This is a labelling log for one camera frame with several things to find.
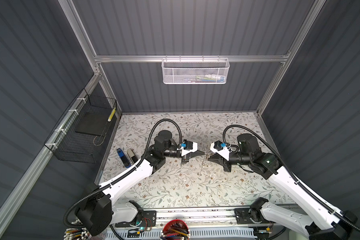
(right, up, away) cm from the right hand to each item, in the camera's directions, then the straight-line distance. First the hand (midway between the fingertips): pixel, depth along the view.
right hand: (211, 158), depth 69 cm
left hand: (-4, +4, -2) cm, 6 cm away
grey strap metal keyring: (-4, -2, -1) cm, 4 cm away
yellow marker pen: (-53, +21, +12) cm, 58 cm away
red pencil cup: (-17, -32, -3) cm, 36 cm away
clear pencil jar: (-54, -26, -13) cm, 61 cm away
